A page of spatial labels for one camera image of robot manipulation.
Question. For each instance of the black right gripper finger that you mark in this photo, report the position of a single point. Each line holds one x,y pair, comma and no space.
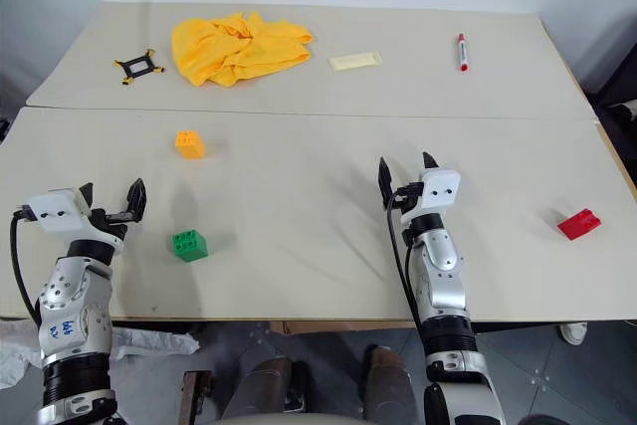
386,183
430,162

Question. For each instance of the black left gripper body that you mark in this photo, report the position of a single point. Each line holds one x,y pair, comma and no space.
112,227

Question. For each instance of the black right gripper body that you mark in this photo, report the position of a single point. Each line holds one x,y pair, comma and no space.
410,196

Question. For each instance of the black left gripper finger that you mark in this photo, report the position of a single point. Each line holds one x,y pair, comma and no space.
137,198
87,193

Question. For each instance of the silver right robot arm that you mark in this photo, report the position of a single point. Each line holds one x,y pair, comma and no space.
443,285

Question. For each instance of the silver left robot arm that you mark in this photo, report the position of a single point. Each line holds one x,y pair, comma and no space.
67,295

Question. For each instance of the green toy brick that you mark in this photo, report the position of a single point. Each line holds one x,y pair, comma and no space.
189,246

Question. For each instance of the orange toy brick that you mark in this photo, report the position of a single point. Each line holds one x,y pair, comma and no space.
190,145

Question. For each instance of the red whiteboard marker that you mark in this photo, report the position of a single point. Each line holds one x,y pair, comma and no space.
462,52

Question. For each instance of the crumpled white plastic sheet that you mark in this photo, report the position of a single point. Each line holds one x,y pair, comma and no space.
149,340

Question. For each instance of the cream plastic rectangular piece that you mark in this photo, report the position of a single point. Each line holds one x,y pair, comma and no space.
356,61

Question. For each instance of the red toy brick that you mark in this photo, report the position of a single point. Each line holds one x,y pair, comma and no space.
578,224

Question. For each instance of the crumpled yellow cloth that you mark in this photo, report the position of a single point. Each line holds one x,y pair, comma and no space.
239,49

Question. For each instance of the rusty brown metal piece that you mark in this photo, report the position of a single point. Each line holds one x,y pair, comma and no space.
196,395

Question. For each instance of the dark rounded shape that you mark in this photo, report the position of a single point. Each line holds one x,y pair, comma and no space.
264,385
385,385

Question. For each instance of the dark furniture beside table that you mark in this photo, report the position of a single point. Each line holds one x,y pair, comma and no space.
622,111

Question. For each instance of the white shoe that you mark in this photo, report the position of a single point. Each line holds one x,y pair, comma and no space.
573,333

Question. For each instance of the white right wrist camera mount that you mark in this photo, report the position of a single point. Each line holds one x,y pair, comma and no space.
439,191

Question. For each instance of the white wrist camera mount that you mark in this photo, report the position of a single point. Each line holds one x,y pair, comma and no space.
57,208
439,191

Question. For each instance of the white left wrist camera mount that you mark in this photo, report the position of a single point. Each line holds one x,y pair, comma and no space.
57,208

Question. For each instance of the black bracket with yellow tips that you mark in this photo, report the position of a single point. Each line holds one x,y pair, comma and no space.
138,66

